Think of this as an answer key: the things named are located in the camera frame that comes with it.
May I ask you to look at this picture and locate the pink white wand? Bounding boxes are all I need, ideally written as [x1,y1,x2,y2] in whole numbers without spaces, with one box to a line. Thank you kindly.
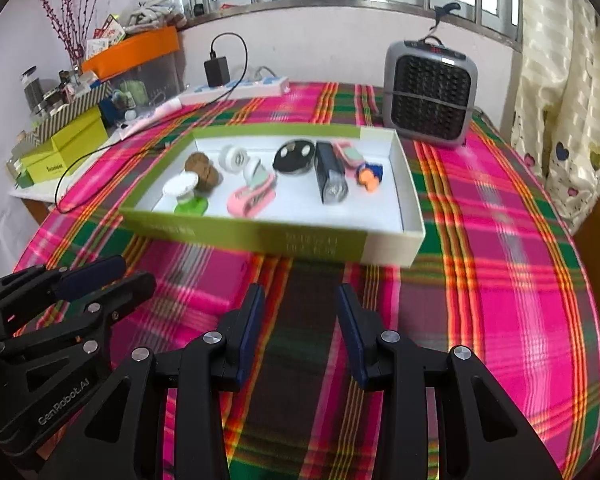
[120,97,183,138]

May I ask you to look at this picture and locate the grey white striped box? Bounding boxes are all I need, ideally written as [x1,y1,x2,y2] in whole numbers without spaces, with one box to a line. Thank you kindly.
[27,80,113,146]

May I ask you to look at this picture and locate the purple flower branches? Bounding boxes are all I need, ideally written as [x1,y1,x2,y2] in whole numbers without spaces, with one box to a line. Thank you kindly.
[35,0,116,68]

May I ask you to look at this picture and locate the cream curtain with hearts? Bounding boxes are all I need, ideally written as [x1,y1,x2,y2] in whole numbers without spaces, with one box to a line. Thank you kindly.
[510,0,600,236]

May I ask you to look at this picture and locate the black round disc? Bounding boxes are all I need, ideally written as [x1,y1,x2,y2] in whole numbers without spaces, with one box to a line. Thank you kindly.
[272,139,317,177]

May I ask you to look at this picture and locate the white power strip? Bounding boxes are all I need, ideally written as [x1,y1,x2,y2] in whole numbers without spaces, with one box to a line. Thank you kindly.
[179,76,290,107]

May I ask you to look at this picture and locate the black hook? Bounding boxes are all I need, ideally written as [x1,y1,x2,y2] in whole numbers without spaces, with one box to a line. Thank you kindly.
[428,2,462,31]

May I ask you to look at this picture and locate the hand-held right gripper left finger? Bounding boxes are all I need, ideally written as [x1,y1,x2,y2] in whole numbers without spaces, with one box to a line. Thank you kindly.
[37,284,267,480]

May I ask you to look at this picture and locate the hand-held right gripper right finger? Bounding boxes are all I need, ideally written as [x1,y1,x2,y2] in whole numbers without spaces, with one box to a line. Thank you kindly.
[335,284,563,480]

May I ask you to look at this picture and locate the green round piece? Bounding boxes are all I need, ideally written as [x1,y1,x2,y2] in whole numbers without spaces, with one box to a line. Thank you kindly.
[172,195,210,217]

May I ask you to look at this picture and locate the yellow-green shoe box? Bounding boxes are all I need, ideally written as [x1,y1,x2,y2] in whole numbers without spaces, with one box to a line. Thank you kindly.
[20,109,110,187]

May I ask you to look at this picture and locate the black charger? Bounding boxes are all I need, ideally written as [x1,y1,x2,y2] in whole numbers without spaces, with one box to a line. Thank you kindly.
[203,57,231,89]

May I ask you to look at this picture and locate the pink clip green pads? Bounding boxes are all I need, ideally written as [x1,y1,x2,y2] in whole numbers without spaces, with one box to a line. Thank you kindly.
[227,157,277,219]
[334,142,367,177]

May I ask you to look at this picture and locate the clear bin orange lid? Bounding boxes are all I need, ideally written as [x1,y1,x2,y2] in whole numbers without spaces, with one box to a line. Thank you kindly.
[81,26,183,106]

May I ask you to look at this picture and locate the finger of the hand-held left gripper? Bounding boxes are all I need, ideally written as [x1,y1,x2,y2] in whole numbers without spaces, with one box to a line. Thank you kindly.
[0,271,157,361]
[0,255,127,333]

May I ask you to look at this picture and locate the orange blue toy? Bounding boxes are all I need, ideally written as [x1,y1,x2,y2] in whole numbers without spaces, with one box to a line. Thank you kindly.
[355,162,384,193]

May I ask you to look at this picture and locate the white round jar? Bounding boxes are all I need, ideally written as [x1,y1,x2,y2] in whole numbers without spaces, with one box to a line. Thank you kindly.
[218,144,249,173]

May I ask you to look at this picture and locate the dark blue box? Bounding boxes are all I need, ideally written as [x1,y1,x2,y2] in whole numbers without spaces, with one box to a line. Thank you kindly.
[99,96,123,128]

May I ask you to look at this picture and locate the green white cardboard box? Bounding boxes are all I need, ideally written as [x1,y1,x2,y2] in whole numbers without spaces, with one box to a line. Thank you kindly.
[119,126,426,268]

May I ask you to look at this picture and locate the black rectangular device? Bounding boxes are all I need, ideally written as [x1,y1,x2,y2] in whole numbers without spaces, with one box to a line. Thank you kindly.
[314,142,350,206]

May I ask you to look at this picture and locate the plaid tablecloth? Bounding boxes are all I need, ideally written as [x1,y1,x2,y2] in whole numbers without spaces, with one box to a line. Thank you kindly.
[15,80,600,480]

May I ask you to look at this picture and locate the pile of white gloves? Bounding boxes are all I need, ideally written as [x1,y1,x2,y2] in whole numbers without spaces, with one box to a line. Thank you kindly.
[122,0,186,28]

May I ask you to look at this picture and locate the black cable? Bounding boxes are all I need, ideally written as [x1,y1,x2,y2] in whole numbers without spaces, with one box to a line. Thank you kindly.
[55,33,249,214]

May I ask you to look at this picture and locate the grey fan heater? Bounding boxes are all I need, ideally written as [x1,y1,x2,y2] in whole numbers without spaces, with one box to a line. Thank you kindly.
[382,37,479,148]

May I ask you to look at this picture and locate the white round disc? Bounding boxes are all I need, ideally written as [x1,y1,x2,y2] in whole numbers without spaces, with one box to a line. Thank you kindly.
[162,172,199,199]

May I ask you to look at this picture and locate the printed paper packets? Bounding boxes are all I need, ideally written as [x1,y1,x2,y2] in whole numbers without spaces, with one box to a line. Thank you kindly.
[82,14,127,58]

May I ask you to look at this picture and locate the glass jar black lid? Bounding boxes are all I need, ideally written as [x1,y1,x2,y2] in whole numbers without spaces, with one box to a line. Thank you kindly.
[21,66,44,113]

